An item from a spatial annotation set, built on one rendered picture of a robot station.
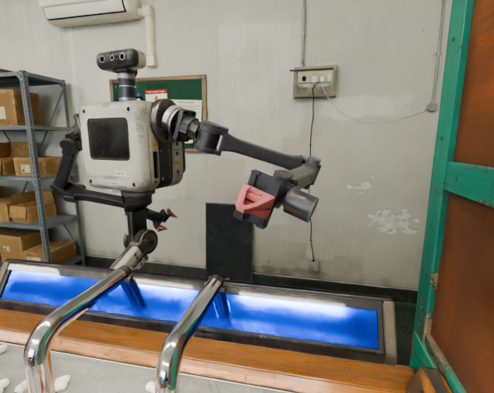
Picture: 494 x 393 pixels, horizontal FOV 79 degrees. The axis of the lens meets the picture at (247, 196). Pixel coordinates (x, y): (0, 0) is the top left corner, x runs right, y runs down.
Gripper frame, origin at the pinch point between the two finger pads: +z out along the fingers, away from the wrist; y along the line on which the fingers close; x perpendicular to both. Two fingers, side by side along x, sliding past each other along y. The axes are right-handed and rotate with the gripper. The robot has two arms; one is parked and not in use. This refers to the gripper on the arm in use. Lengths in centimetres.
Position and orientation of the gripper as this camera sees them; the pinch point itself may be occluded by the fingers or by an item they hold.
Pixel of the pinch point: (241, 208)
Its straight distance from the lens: 49.9
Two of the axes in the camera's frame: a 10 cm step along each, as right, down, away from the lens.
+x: -8.8, -3.9, 2.8
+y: -3.1, 9.0, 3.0
